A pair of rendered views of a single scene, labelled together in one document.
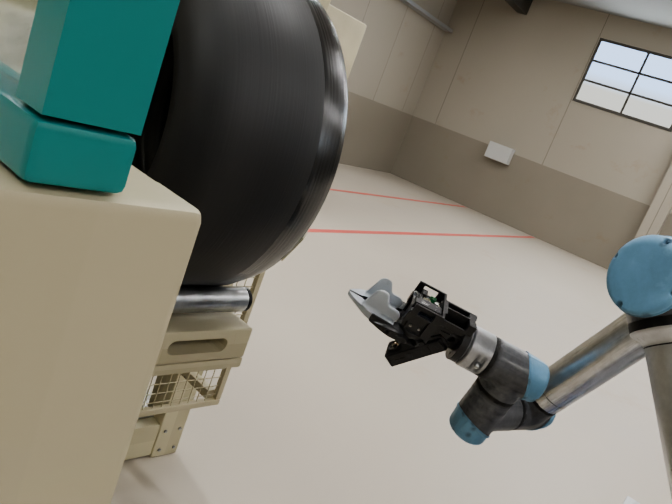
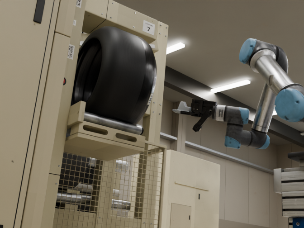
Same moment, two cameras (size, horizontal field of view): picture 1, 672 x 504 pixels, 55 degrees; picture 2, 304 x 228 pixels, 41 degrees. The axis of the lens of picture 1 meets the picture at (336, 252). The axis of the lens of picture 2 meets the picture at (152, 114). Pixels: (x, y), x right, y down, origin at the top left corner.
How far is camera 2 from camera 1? 1.36 m
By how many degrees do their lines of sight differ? 36
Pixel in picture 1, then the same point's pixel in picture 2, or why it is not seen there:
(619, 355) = (267, 93)
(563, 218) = not seen: outside the picture
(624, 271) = (241, 53)
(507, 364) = (230, 109)
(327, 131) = (147, 56)
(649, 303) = (247, 53)
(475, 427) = (230, 137)
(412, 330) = (195, 111)
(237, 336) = (140, 138)
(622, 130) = not seen: outside the picture
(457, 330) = (210, 105)
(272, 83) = (127, 43)
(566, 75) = not seen: outside the picture
